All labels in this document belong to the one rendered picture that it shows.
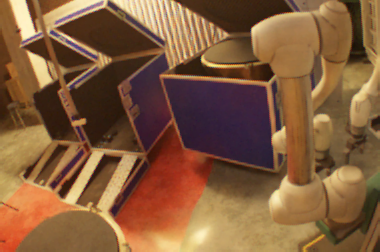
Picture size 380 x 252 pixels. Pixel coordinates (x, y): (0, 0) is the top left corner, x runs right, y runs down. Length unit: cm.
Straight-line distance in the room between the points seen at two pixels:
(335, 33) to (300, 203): 56
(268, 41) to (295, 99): 18
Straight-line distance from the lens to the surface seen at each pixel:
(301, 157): 87
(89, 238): 133
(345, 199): 100
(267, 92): 182
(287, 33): 73
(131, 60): 357
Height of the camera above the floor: 169
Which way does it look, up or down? 25 degrees down
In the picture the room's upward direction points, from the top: 15 degrees counter-clockwise
